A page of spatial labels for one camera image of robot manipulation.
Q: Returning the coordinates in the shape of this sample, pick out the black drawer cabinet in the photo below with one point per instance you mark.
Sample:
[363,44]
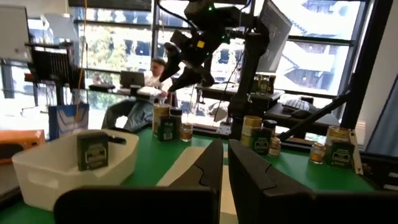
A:
[379,168]

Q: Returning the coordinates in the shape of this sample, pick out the computer monitor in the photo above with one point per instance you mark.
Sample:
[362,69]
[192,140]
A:
[273,31]

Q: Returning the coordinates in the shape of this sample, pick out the silver corner bracket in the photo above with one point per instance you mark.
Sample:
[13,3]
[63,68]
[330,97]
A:
[224,128]

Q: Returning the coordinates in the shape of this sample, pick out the aluminium frame post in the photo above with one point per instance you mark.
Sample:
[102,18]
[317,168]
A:
[357,152]

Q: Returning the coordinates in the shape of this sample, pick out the black equipment rack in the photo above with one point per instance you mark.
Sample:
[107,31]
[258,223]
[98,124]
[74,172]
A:
[53,65]

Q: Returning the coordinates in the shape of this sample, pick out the white angular shade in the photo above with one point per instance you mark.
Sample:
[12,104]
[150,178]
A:
[60,29]

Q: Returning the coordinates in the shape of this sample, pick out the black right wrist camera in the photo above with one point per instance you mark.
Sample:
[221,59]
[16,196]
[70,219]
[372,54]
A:
[180,38]

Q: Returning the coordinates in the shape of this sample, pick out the white plastic bin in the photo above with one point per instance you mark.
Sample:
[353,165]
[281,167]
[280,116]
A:
[183,165]
[46,180]

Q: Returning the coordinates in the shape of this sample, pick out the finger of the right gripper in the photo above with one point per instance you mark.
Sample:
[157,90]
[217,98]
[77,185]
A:
[199,77]
[172,59]

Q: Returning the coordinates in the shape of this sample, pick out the blue patterned bag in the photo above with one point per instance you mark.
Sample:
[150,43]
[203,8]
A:
[68,119]

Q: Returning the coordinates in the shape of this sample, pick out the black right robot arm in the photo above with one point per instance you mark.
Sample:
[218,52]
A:
[248,77]

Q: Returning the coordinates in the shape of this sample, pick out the black keyboard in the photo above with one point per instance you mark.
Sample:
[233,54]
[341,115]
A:
[297,104]

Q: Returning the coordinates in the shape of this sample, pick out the person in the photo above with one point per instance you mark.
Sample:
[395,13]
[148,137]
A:
[136,112]

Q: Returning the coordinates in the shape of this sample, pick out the black computer mouse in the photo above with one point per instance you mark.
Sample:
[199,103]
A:
[300,114]

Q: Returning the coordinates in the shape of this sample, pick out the dark laptop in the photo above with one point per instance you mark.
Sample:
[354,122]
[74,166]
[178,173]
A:
[132,79]

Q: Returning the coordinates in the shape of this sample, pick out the black diagonal frame strut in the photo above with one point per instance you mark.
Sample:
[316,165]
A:
[314,116]

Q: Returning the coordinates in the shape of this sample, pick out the whiteboard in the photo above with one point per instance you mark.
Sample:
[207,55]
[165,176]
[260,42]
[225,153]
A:
[14,31]

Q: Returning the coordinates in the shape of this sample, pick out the orange box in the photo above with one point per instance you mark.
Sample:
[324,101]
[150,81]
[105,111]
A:
[21,138]

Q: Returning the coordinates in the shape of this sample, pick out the black desk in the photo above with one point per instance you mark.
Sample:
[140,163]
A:
[275,116]
[217,91]

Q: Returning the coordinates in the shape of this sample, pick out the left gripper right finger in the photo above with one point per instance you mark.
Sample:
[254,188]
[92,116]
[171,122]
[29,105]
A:
[280,205]

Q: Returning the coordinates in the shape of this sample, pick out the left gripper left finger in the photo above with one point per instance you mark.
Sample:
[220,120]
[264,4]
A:
[140,205]

